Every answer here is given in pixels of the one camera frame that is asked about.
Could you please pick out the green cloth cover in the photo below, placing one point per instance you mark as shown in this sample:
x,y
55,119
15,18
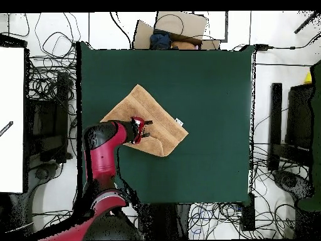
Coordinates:
x,y
316,125

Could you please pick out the dark blue cloth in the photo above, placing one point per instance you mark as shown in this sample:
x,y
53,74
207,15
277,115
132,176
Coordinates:
x,y
160,41

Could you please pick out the white board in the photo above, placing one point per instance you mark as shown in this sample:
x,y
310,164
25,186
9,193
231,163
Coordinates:
x,y
11,100

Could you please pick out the tan terry towel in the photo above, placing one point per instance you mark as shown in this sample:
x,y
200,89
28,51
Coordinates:
x,y
155,118

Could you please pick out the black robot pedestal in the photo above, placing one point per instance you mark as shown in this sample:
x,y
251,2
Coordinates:
x,y
165,221

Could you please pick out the black rod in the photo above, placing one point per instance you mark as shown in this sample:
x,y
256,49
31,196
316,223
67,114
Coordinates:
x,y
306,23

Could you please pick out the black frame stand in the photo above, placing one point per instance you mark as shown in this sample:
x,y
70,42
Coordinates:
x,y
275,113

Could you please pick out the orange cloth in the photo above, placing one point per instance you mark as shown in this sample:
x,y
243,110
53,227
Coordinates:
x,y
183,45

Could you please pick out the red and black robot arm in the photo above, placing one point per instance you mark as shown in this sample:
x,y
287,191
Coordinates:
x,y
102,155

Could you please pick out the brown cardboard box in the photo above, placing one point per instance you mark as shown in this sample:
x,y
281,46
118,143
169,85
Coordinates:
x,y
180,23

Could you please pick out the small yellow object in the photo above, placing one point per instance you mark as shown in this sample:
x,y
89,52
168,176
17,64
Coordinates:
x,y
308,79

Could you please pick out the black pedestal foot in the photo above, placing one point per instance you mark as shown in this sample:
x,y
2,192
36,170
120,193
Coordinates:
x,y
291,183
42,173

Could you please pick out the black equipment block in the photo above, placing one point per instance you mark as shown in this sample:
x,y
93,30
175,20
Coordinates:
x,y
50,120

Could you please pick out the black power adapter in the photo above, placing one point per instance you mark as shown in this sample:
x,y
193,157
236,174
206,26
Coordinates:
x,y
262,46

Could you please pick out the black box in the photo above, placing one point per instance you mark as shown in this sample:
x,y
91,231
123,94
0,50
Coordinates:
x,y
248,216

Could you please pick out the dark green table cloth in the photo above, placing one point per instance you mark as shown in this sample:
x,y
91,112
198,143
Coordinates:
x,y
200,100

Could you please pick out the black label strip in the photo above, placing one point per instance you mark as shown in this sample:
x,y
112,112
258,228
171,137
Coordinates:
x,y
6,128

